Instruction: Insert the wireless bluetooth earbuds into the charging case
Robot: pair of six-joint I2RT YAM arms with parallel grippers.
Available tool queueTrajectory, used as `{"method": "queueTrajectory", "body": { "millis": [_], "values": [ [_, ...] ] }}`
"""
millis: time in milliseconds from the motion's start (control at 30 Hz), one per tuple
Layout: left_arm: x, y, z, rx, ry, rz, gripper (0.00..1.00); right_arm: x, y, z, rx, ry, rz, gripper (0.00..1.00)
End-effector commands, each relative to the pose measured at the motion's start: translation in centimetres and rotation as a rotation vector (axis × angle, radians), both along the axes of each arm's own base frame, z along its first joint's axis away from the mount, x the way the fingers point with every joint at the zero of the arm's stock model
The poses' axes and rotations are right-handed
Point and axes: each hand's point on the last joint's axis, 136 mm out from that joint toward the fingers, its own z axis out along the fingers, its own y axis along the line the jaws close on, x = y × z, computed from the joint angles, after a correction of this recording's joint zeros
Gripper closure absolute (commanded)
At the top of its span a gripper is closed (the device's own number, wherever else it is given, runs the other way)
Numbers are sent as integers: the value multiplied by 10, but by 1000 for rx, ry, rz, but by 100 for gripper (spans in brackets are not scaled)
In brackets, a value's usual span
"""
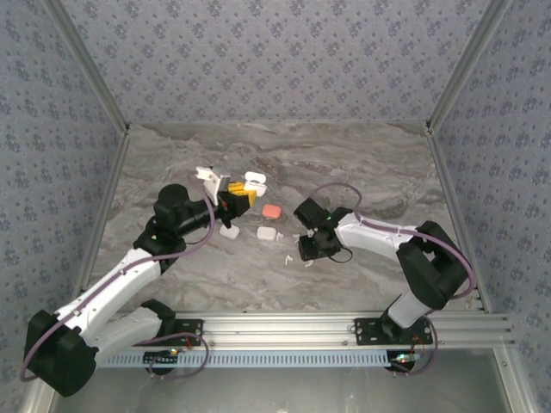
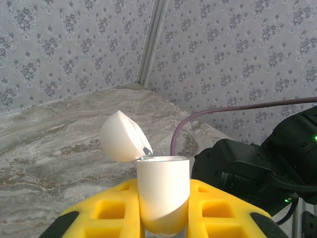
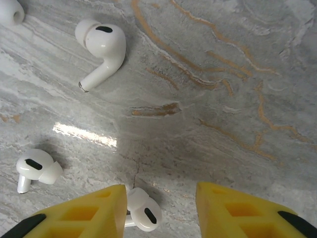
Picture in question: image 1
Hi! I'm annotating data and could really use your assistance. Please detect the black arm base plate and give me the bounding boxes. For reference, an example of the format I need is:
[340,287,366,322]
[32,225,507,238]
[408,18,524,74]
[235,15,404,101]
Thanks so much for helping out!
[148,318,205,348]
[353,317,434,346]

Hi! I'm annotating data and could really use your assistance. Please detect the slotted aluminium base rail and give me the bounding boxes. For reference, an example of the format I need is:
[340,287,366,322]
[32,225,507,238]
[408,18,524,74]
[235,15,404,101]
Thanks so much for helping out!
[46,310,517,348]

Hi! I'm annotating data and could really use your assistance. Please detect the aluminium frame rail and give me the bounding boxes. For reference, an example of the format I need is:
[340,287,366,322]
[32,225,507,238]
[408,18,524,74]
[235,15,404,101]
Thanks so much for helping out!
[19,382,59,413]
[71,128,133,305]
[425,128,494,315]
[492,347,534,413]

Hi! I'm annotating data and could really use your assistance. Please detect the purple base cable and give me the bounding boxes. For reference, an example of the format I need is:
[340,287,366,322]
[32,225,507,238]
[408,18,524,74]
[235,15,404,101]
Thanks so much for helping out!
[133,330,211,380]
[391,317,441,378]

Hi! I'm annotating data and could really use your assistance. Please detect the slotted grey cable duct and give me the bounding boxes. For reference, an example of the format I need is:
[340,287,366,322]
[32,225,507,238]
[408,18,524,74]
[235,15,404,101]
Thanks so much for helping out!
[96,348,399,370]

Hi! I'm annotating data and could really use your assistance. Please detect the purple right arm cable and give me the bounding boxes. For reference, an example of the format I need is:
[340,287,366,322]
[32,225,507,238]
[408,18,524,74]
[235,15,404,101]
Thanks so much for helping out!
[307,182,478,328]

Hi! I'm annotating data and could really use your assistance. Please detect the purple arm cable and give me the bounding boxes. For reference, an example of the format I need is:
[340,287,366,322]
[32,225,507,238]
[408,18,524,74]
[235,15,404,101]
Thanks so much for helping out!
[19,171,216,383]
[307,182,478,328]

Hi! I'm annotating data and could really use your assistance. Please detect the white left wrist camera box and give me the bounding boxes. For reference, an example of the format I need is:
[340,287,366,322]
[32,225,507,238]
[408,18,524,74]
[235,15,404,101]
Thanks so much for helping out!
[195,165,230,204]

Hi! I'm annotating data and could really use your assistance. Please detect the black control board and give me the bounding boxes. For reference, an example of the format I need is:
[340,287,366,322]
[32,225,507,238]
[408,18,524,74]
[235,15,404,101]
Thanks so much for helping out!
[143,348,181,367]
[388,350,422,372]

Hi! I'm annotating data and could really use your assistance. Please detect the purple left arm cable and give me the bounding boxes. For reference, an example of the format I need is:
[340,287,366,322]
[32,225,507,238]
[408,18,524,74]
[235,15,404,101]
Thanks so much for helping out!
[19,171,216,383]

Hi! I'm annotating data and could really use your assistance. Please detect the aluminium frame post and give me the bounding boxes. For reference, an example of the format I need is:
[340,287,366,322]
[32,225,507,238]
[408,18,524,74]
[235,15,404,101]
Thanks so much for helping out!
[42,0,133,134]
[424,0,514,134]

